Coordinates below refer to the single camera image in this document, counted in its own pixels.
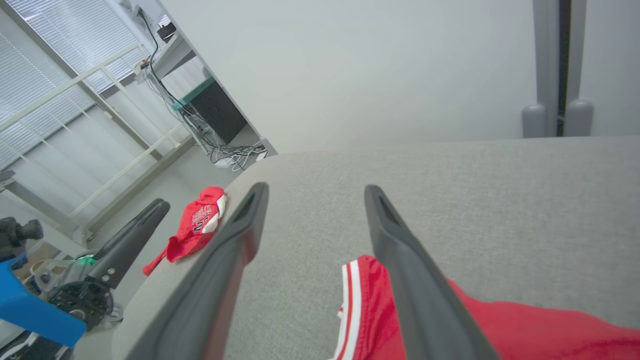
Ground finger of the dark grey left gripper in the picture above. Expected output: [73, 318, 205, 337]
[97, 201, 171, 290]
[105, 198, 164, 249]

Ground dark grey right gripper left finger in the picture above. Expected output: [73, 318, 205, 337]
[125, 182, 271, 360]

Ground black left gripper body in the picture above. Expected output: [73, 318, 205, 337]
[35, 255, 114, 333]

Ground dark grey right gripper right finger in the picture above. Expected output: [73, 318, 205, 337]
[363, 184, 501, 360]

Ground red Bulls jersey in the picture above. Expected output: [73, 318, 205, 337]
[142, 186, 228, 277]

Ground red basketball jersey number 23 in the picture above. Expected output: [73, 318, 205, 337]
[330, 254, 640, 360]

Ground black computer tower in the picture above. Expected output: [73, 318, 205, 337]
[189, 81, 249, 146]

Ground white desk green edge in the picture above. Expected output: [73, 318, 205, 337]
[134, 27, 278, 157]

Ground white window blinds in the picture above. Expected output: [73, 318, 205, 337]
[0, 0, 168, 171]

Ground blue left camera bracket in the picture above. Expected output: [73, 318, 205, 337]
[0, 257, 87, 349]

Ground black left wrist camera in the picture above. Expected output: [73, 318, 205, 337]
[0, 216, 45, 263]

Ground tangled black white cables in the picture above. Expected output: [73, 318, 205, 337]
[135, 10, 268, 172]

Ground grey rounded door post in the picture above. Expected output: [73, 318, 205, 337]
[522, 0, 561, 139]
[566, 0, 595, 138]

